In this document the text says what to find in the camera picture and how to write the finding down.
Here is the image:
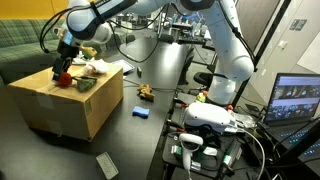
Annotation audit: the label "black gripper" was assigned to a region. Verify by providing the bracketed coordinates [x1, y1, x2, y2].
[52, 40, 79, 81]

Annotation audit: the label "orange carrot plush green leaves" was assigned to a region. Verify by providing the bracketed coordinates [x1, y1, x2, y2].
[56, 72, 97, 93]

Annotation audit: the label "small white cloth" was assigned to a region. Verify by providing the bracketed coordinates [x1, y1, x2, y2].
[83, 59, 108, 75]

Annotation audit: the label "brown moose doll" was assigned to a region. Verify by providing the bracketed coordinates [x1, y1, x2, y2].
[138, 84, 155, 101]

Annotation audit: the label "blue sponge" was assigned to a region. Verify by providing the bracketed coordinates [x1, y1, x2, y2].
[132, 106, 150, 119]

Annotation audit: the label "large white towel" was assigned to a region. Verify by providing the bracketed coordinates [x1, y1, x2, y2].
[72, 58, 87, 65]

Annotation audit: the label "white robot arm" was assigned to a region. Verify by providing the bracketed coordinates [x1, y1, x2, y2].
[53, 0, 254, 105]

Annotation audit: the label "large cardboard box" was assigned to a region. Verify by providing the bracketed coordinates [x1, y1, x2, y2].
[8, 63, 123, 141]

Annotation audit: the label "green plaid sofa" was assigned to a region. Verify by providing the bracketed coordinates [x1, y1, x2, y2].
[0, 19, 60, 85]

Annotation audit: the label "white VR headset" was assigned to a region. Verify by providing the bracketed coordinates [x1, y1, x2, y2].
[183, 102, 237, 133]

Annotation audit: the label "white VR controller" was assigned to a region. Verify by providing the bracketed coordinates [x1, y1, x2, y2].
[179, 133, 203, 171]

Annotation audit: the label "open laptop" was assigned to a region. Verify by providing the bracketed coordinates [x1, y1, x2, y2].
[256, 72, 320, 168]

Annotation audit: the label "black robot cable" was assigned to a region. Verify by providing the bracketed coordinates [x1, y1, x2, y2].
[39, 3, 168, 64]

